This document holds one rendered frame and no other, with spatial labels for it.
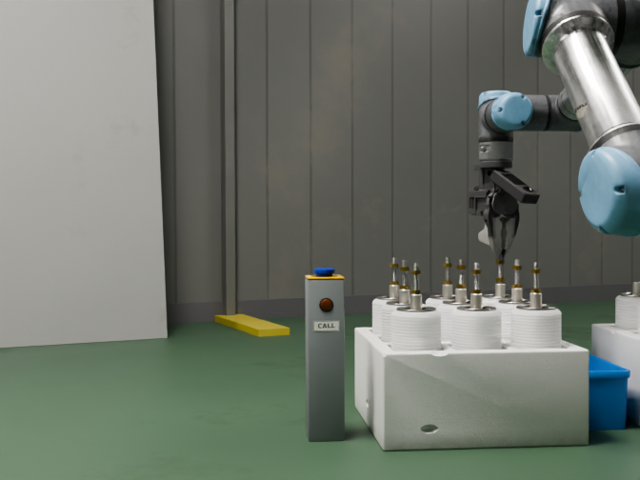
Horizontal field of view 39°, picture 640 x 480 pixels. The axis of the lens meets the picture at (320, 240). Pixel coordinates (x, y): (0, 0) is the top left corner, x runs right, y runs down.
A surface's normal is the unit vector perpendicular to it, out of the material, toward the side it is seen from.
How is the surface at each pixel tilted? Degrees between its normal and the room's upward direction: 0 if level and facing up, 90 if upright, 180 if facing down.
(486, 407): 90
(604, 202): 95
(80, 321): 82
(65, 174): 82
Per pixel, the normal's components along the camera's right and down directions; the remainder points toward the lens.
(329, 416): 0.10, 0.03
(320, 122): 0.41, 0.02
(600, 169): -0.98, 0.10
